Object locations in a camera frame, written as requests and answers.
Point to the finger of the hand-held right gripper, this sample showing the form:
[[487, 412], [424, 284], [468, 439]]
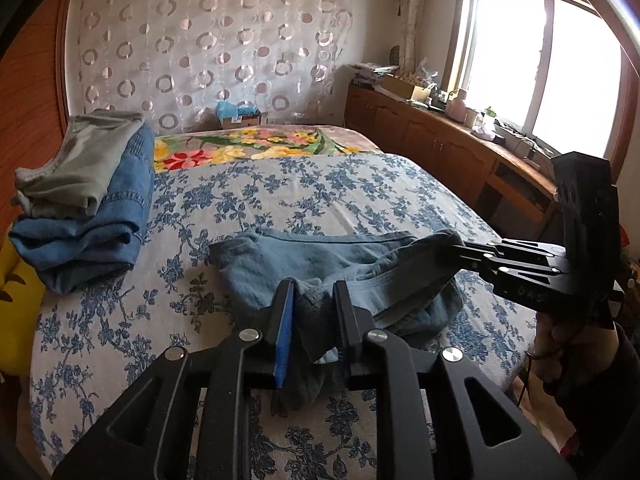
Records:
[[510, 275], [500, 251]]

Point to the bed with floral sheet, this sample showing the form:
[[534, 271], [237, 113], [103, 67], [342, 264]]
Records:
[[200, 200]]

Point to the small cardboard box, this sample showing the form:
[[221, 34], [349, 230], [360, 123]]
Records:
[[245, 121]]

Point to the blue denim shorts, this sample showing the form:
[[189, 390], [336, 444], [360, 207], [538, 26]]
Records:
[[350, 265]]

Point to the person's right hand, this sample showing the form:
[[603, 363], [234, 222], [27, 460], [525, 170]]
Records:
[[547, 350]]

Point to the circle patterned curtain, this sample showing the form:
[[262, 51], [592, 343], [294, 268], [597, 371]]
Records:
[[200, 45]]

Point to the green capped bottle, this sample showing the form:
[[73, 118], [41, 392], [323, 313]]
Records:
[[487, 121]]

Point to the folded grey pants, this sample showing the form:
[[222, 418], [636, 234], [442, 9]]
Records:
[[80, 165]]

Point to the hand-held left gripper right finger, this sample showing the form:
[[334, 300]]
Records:
[[345, 320]]

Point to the stack of papers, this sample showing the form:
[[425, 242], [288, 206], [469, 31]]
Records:
[[372, 72]]

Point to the open cardboard box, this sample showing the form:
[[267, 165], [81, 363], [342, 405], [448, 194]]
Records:
[[405, 89]]

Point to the folded blue jeans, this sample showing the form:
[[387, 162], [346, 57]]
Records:
[[100, 240]]

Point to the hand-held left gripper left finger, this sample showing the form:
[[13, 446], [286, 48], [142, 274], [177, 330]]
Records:
[[284, 335]]

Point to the window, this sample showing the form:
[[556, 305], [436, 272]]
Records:
[[530, 60]]

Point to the colourful floral blanket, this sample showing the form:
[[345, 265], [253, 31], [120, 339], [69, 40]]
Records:
[[250, 145]]

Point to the pale window curtain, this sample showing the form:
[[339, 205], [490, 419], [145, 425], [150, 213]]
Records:
[[412, 10]]

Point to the wooden cabinet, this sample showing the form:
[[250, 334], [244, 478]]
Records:
[[430, 140]]

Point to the wooden wardrobe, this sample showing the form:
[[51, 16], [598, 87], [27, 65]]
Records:
[[30, 110]]

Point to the clear plastic bag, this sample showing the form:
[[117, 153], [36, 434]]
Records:
[[425, 72]]

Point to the yellow plush toy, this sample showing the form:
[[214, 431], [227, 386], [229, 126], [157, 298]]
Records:
[[17, 310]]

